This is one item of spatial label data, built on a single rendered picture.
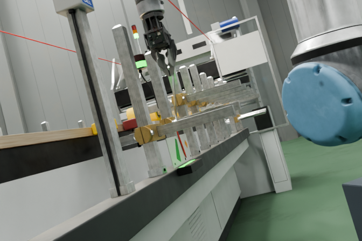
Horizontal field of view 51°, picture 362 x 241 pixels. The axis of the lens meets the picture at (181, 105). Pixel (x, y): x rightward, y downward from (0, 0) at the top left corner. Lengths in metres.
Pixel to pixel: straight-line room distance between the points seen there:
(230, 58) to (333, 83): 3.31
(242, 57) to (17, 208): 3.22
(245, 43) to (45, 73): 5.75
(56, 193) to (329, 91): 0.71
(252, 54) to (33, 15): 6.28
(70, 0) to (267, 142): 3.16
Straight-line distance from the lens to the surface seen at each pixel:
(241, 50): 3.91
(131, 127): 1.44
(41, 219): 0.99
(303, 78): 0.67
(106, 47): 8.96
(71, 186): 1.11
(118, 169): 0.89
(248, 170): 4.06
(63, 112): 8.65
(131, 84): 1.15
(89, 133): 1.24
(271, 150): 3.89
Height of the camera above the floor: 0.79
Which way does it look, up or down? 4 degrees up
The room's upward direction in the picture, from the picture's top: 16 degrees counter-clockwise
